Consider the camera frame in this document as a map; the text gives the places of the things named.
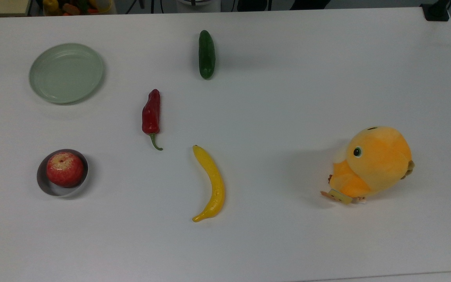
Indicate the orange plush duck toy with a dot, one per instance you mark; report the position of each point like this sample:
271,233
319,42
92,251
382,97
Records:
378,162

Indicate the green toy cucumber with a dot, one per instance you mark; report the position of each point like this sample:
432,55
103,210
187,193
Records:
206,55

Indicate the yellow toy banana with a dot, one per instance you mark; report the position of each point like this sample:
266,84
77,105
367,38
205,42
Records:
214,178

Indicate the wooden desk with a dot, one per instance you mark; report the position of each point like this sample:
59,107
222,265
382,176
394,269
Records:
0,6

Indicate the red toy chili pepper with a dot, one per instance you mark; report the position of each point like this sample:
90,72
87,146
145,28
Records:
151,113

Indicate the white adjoining table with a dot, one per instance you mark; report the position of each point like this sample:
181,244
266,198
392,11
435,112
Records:
405,277

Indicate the pale green plastic plate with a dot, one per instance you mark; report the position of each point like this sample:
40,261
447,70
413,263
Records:
66,73

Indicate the small grey metal bowl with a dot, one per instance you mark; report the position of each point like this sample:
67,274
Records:
55,189

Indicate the red toy apple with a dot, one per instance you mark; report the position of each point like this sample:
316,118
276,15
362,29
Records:
65,169

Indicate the bin of toy food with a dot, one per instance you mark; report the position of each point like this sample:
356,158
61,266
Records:
77,7

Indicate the black table clamp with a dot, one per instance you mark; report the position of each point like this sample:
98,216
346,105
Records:
436,11

